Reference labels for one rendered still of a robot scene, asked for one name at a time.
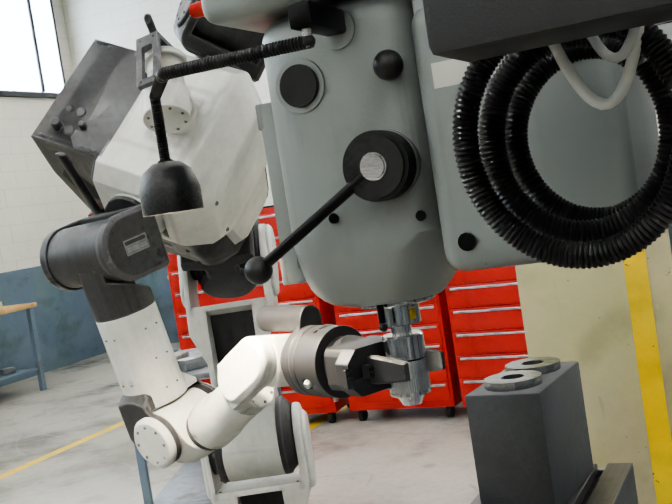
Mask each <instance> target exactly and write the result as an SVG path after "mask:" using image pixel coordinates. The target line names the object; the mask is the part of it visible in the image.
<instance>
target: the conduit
mask: <svg viewBox="0 0 672 504"><path fill-rule="evenodd" d="M628 31H629V29H626V30H621V31H617V32H612V33H607V34H602V35H598V36H599V38H600V39H601V41H602V42H603V44H604V45H605V46H606V48H607V49H609V50H610V51H611V52H614V53H616V52H618V51H619V50H620V49H621V47H622V46H623V44H624V41H625V39H626V37H627V34H628ZM641 41H642V44H641V53H640V57H639V61H638V65H637V69H636V71H637V73H636V75H637V76H640V78H639V80H642V81H643V83H642V84H644V85H646V86H645V89H648V93H651V94H650V97H653V98H652V101H654V103H653V105H655V106H656V107H655V108H654V109H655V110H656V111H657V112H656V113H655V114H657V116H658V117H657V119H658V122H657V123H658V124H659V127H658V128H659V129H660V130H659V132H658V133H659V134H660V135H659V136H658V138H659V139H660V140H659V141H658V142H659V145H658V148H659V149H658V150H657V152H658V153H659V154H657V155H656V156H657V159H656V160H655V161H656V163H655V164H654V168H653V169H652V172H651V174H650V175H651V176H649V177H648V180H647V181H646V184H643V186H644V187H640V188H641V190H638V192H636V193H635V195H632V196H631V197H629V198H628V199H626V200H625V201H622V202H621V203H618V204H617V205H616V204H614V206H612V205H611V206H610V207H608V206H606V208H605V207H602V208H601V207H598V208H596V207H594V208H593V207H590V208H589V207H586V208H585V206H582V207H581V206H580V205H578V206H577V204H573V202H571V203H570V202H569V200H568V201H566V199H565V198H564V199H562V196H560V197H559V194H556V192H555V191H553V190H552V189H549V188H550V186H547V183H544V180H542V177H541V176H539V175H540V173H537V171H538V170H537V169H535V168H536V166H534V162H532V160H533V159H532V158H531V156H532V155H531V154H529V153H530V152H531V151H530V150H528V149H529V148H530V147H529V146H528V144H529V143H528V142H527V141H528V140H529V139H528V138H527V137H528V134H527V132H528V130H527V128H528V127H529V126H528V124H529V122H528V120H529V119H530V118H529V116H530V115H531V114H530V112H531V111H532V110H531V108H533V106H532V104H534V100H536V97H537V96H538V94H537V93H540V90H541V89H542V86H545V83H547V80H549V79H550V77H552V76H553V74H557V71H560V67H559V65H558V64H557V62H556V60H555V58H554V56H553V54H552V53H551V51H550V49H549V47H548V46H545V47H540V48H535V49H530V50H525V51H521V52H516V53H511V54H508V55H507V54H506V55H501V56H497V57H492V58H487V59H482V60H477V61H473V62H469V64H470V65H469V66H467V71H465V72H464V74H465V76H464V77H462V80H463V81H462V82H461V83H460V85H461V87H459V88H458V90H459V92H458V93H457V97H458V98H456V99H455V101H456V104H455V105H454V106H455V110H454V111H453V112H454V113H455V114H454V116H453V118H454V121H453V122H452V123H453V124H454V126H453V127H452V129H453V130H454V131H453V133H452V134H453V135H454V137H453V138H452V140H453V141H454V143H453V146H454V147H455V148H454V150H453V151H455V152H456V153H455V155H454V156H455V157H456V160H455V161H456V162H457V163H458V164H457V166H456V167H458V168H459V170H458V172H459V173H460V174H461V175H460V178H462V179H463V180H462V183H464V184H465V185H464V188H466V189H467V190H466V193H468V194H469V196H468V197H469V198H471V202H472V203H474V207H475V208H477V212H479V213H480V216H481V217H483V221H487V225H490V226H491V229H494V232H495V233H498V236H499V237H502V239H503V241H507V244H511V246H512V247H516V250H517V251H519V250H520V251H521V253H525V254H526V256H531V258H532V259H534V258H536V260H537V261H540V260H541V262H542V263H545V262H546V263H547V264H548V265H550V264H552V265H553V266H557V265H558V267H564V268H568V267H569V268H570V269H573V268H576V269H579V268H582V269H585V268H588V269H591V268H592V267H593V268H597V267H603V266H604V265H605V266H609V264H613V265H614V264H615V262H617V263H620V261H621V260H626V258H631V256H632V255H636V254H637V252H642V249H647V245H652V242H654V241H656V239H657V238H658V237H661V234H662V233H665V229H669V225H671V224H672V43H671V39H667V34H663V29H659V27H658V25H654V24H650V25H645V26H644V33H643V34H642V37H641ZM561 45H562V47H563V49H564V51H565V53H566V55H567V56H568V58H569V60H570V62H572V63H574V62H575V61H576V62H578V61H579V60H580V61H582V60H583V59H584V60H586V59H591V58H592V59H595V58H596V59H603V58H601V57H600V56H599V55H598V54H597V53H596V51H595V50H594V49H593V47H592V46H591V44H590V42H589V41H588V39H587V38H583V39H578V40H573V41H569V42H564V43H561ZM504 58H505V59H504ZM645 58H647V61H645V62H644V63H643V61H644V59H645ZM502 59H504V60H502ZM501 62H502V64H499V65H498V63H501ZM498 66H499V68H498V69H495V67H498ZM493 71H496V73H494V74H493ZM490 75H493V78H492V79H491V76H490ZM489 79H491V80H490V81H491V83H490V84H489V85H488V86H489V89H487V94H485V96H486V98H485V99H484V100H482V98H481V97H483V96H484V94H483V93H484V92H486V91H485V88H487V85H486V84H488V83H489V81H488V80H489ZM513 92H514V93H513ZM481 101H484V104H483V105H482V104H481V103H480V102H481ZM481 105H482V107H483V109H482V110H481V109H480V107H479V106H481ZM479 110H481V113H482V115H480V116H479V117H480V118H481V120H480V121H479V122H478V121H477V120H478V119H479V117H478V115H479V114H480V113H479V112H478V111H479ZM507 112H508V113H507ZM479 123H480V126H479V127H478V126H477V125H478V124H479ZM478 128H479V129H480V132H479V131H477V129H478ZM478 133H479V135H480V137H479V136H478V135H477V134H478ZM477 139H479V140H480V143H479V140H477ZM478 143H479V145H478ZM480 146H481V147H480ZM479 147H480V149H478V148H479ZM480 151H481V154H480V153H479V152H480ZM480 157H482V159H481V158H480ZM508 159H509V160H508ZM482 162H483V163H482ZM513 174H514V175H513ZM488 178H489V179H488ZM515 178H516V179H515ZM490 183H491V184H490ZM523 192H524V193H523Z"/></svg>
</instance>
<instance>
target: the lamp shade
mask: <svg viewBox="0 0 672 504"><path fill-rule="evenodd" d="M139 195H140V201H141V207H142V213H143V217H149V216H156V215H162V214H169V213H176V212H182V211H188V210H194V209H200V208H204V203H203V197H202V191H201V185H200V183H199V181H198V179H197V177H196V175H195V173H194V171H193V169H192V167H190V166H188V165H186V164H185V163H183V162H181V161H175V160H173V159H167V160H161V161H158V163H155V164H152V165H151V166H150V167H149V168H148V169H147V170H146V171H145V172H144V173H143V174H142V180H141V187H140V193H139Z"/></svg>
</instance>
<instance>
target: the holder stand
mask: <svg viewBox="0 0 672 504"><path fill-rule="evenodd" d="M465 401H466V408H467V414H468V421H469V428H470V434H471V441H472V447H473V454H474V461H475V467H476V474H477V481H478V487H479V494H480V501H481V504H566V503H567V501H568V500H569V499H570V498H571V497H572V495H573V494H574V493H575V492H576V490H577V489H578V488H579V487H580V486H581V484H582V483H583V482H584V481H585V479H586V478H587V477H588V476H589V475H590V473H591V472H592V471H593V469H594V466H593V460H592V453H591V446H590V439H589V432H588V425H587V418H586V411H585V404H584V397H583V390H582V383H581V376H580V369H579V363H578V362H577V361H570V362H560V359H559V358H557V357H533V358H526V359H520V360H516V361H512V362H510V363H508V364H506V365H505V370H503V371H502V372H500V373H498V374H494V375H491V376H489V377H486V378H485V379H484V384H482V385H481V386H479V387H478V388H476V389H475V390H473V391H472V392H470V393H469V394H467V395H466V396H465Z"/></svg>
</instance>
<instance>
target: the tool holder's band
mask: <svg viewBox="0 0 672 504"><path fill-rule="evenodd" d="M422 340H424V335H423V331H421V330H418V329H412V332H411V333H408V334H403V335H393V334H392V333H388V334H385V335H383V337H382V344H383V346H401V345H408V344H413V343H417V342H420V341H422Z"/></svg>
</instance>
